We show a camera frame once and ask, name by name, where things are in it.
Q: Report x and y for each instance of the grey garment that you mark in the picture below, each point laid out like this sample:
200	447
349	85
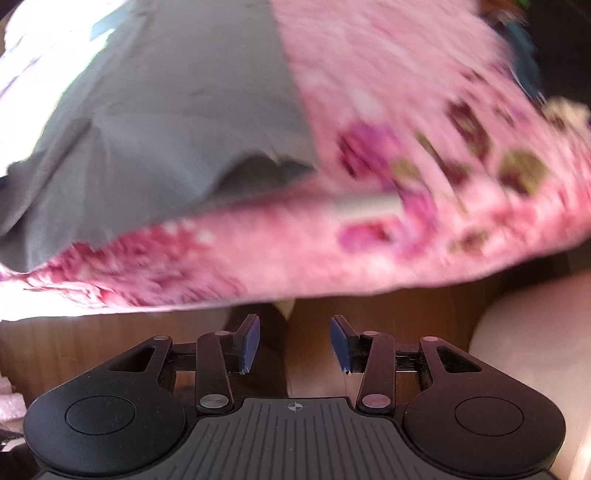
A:
161	115

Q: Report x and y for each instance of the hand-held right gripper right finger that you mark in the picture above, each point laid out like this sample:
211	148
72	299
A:
339	344

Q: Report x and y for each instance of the pink floral blanket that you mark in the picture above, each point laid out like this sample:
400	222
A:
415	115

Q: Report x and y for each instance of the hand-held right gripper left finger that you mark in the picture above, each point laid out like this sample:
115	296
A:
250	344

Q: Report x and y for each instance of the pale pink cloth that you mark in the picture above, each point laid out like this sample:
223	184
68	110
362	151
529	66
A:
535	337

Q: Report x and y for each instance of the blue cloth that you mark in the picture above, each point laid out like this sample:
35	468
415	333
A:
524	60

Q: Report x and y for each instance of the wooden bed frame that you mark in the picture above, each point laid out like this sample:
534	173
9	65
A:
69	344

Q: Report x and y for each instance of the pink crinkled wrap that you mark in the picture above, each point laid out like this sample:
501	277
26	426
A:
9	399

